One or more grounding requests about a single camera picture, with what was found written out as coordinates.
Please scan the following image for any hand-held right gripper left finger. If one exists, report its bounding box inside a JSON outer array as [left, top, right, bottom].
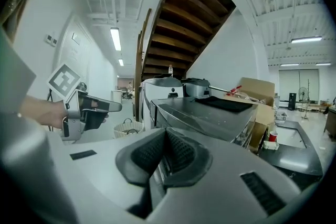
[[51, 127, 169, 224]]

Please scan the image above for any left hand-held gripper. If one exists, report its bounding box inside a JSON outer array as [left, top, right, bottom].
[[47, 62, 123, 141]]

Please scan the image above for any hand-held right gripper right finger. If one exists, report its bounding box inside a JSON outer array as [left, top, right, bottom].
[[146, 127, 301, 224]]

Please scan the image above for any person's left forearm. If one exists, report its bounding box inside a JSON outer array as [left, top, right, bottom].
[[19, 95, 68, 131]]

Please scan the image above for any white and grey machine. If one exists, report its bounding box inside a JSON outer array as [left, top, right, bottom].
[[139, 76, 185, 130]]

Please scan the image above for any large black machine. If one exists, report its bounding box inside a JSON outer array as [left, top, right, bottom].
[[149, 95, 260, 145]]

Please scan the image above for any woven laundry basket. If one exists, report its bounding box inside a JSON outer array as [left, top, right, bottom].
[[113, 118, 145, 140]]

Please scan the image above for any white soap dish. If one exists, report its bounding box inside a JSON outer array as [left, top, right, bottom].
[[263, 140, 280, 151]]

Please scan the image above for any black mat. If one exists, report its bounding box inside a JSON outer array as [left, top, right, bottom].
[[195, 95, 252, 114]]

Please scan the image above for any silver cooking pot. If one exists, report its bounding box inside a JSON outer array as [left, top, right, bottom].
[[181, 77, 212, 99]]

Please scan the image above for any black low table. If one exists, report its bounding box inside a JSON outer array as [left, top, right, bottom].
[[258, 111, 324, 177]]

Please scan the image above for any metal rod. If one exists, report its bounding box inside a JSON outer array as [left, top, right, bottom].
[[208, 84, 232, 94]]

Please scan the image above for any cardboard box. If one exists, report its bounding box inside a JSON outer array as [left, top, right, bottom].
[[224, 77, 277, 153]]

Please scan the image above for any wooden staircase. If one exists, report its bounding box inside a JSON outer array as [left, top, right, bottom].
[[134, 0, 237, 122]]

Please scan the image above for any black speaker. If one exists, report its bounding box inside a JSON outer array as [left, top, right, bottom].
[[288, 92, 297, 111]]

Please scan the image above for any coat stand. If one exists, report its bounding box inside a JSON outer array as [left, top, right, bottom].
[[301, 80, 312, 120]]

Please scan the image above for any standing fan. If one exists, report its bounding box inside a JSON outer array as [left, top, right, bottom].
[[298, 86, 309, 109]]

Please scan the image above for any brown wooden desk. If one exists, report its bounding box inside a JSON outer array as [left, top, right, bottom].
[[323, 106, 336, 140]]

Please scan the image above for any white wall switch panel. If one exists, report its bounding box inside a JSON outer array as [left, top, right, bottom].
[[44, 33, 58, 47]]

